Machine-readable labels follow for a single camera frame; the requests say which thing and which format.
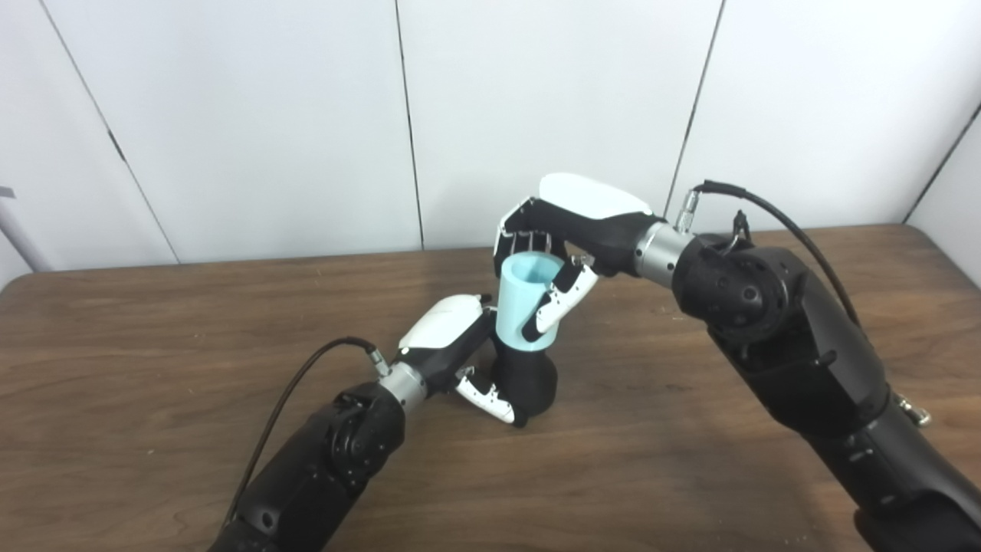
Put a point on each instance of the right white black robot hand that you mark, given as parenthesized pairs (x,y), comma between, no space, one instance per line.
(590,215)

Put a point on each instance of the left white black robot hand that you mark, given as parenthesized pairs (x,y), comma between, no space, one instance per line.
(444,330)

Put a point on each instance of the black funnel-shaped nozzle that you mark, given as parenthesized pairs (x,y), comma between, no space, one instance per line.
(533,383)

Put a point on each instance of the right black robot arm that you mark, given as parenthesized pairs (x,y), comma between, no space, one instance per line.
(797,345)

